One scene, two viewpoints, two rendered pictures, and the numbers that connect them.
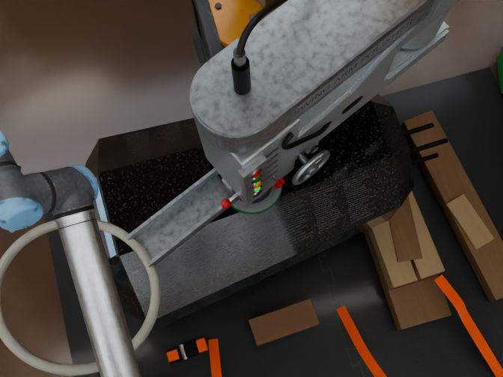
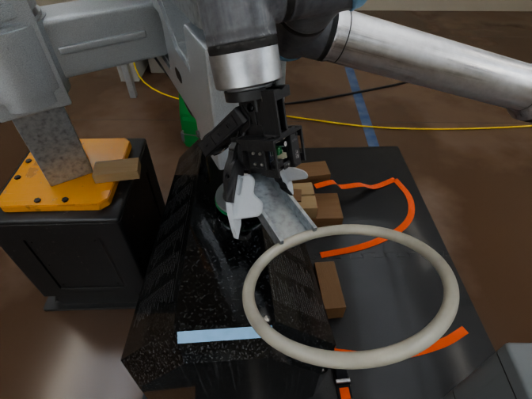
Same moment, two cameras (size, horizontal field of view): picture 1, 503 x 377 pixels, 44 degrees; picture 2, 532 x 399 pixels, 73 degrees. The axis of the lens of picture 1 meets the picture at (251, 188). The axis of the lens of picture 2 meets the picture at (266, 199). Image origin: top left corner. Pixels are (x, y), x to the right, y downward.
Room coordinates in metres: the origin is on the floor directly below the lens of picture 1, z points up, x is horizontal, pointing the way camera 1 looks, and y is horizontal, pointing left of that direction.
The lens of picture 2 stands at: (0.37, 1.03, 1.91)
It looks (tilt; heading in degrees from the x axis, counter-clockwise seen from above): 46 degrees down; 278
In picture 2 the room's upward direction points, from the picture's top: straight up
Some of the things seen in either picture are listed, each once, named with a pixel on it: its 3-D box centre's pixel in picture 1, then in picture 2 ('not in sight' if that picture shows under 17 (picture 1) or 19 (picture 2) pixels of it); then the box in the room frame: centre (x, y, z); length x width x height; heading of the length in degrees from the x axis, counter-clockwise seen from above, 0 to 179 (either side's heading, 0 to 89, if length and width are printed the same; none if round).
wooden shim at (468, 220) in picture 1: (469, 221); not in sight; (0.55, -1.01, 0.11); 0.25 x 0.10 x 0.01; 24
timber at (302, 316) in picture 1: (284, 322); (328, 289); (0.17, -0.09, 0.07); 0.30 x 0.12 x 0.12; 103
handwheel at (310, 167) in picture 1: (303, 159); not in sight; (0.59, -0.17, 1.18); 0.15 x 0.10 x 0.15; 124
